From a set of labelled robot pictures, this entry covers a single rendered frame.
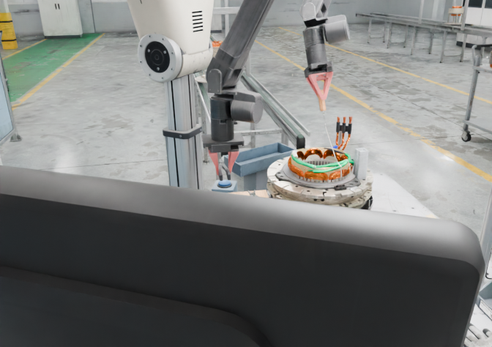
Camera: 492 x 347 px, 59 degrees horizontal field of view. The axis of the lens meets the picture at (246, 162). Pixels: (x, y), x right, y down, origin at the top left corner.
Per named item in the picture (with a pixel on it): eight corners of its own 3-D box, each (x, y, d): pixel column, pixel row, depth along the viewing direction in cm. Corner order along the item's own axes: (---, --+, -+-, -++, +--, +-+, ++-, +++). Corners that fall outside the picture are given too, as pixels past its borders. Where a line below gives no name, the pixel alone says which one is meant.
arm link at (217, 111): (217, 88, 107) (204, 94, 102) (241, 91, 104) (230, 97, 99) (217, 116, 110) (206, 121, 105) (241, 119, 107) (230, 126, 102)
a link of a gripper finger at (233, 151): (239, 178, 109) (239, 143, 106) (211, 180, 108) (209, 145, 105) (236, 168, 115) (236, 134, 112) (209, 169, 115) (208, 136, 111)
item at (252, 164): (277, 206, 179) (277, 141, 168) (293, 217, 170) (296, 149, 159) (226, 225, 166) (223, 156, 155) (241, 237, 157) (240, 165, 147)
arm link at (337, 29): (309, 20, 132) (302, 4, 124) (347, 9, 127) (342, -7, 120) (312, 55, 129) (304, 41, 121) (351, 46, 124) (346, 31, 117)
